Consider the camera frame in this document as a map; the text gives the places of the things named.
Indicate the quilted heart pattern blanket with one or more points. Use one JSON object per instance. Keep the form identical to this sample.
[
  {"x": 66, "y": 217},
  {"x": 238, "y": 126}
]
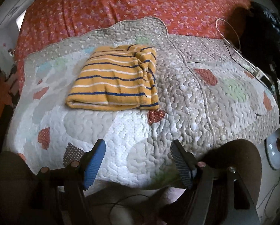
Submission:
[{"x": 208, "y": 96}]

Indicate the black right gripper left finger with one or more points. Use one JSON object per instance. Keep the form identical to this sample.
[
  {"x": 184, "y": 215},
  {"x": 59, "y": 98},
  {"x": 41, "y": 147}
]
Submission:
[{"x": 85, "y": 170}]

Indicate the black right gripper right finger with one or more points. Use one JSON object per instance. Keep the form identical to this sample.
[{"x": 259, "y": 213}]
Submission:
[{"x": 191, "y": 171}]

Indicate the black bag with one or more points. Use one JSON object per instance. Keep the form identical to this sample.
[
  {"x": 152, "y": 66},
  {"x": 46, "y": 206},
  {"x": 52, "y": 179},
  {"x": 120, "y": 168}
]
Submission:
[{"x": 260, "y": 39}]

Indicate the yellow striped child sweater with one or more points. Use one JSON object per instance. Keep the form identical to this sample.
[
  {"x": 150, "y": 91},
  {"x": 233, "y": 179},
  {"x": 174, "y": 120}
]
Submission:
[{"x": 116, "y": 79}]

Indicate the red floral bed sheet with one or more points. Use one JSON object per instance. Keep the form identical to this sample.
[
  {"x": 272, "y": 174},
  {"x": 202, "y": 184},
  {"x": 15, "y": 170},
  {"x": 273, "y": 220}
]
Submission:
[{"x": 50, "y": 21}]

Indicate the white fan base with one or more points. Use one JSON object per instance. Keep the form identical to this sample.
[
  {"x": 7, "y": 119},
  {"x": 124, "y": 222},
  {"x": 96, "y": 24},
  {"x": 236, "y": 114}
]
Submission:
[{"x": 272, "y": 149}]

